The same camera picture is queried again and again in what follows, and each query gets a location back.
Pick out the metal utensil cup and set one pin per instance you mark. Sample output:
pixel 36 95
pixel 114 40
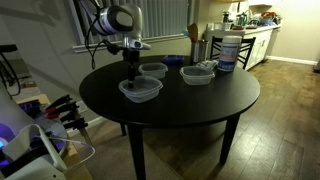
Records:
pixel 199 51

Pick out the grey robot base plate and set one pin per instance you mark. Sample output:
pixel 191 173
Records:
pixel 56 130

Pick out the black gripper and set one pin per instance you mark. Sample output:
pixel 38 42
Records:
pixel 130 56

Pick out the clear plastic tub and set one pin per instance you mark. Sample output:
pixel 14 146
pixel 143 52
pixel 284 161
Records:
pixel 222 26

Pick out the white window sill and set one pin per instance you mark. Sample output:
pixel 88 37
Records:
pixel 100 46

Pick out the white window blinds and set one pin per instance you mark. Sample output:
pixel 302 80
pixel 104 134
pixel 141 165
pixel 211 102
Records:
pixel 160 16

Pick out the clear plastic lunch box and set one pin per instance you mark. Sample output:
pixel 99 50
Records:
pixel 153 70
pixel 141 90
pixel 197 76

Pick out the white wipes canister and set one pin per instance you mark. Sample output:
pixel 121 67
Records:
pixel 229 55

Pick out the light wooden robot table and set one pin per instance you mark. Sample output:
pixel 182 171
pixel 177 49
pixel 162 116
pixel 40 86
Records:
pixel 33 99

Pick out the black metal chair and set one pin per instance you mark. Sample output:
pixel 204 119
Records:
pixel 248 50

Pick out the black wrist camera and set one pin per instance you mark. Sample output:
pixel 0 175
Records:
pixel 111 48

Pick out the dark bottle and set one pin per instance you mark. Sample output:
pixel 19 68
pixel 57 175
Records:
pixel 226 16

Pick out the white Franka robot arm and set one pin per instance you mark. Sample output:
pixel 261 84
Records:
pixel 116 20

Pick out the blue bowl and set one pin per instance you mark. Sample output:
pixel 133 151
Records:
pixel 266 22
pixel 173 60

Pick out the white kitchen counter cabinet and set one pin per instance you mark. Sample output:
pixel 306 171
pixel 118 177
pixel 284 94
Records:
pixel 260 43

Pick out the wooden spatula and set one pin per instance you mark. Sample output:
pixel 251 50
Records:
pixel 193 31

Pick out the round black table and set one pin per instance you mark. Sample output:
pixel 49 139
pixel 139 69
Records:
pixel 173 100

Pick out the red bowl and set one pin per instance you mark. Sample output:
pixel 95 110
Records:
pixel 268 14

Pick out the dark kettle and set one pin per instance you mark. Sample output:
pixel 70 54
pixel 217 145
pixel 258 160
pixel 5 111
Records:
pixel 241 20

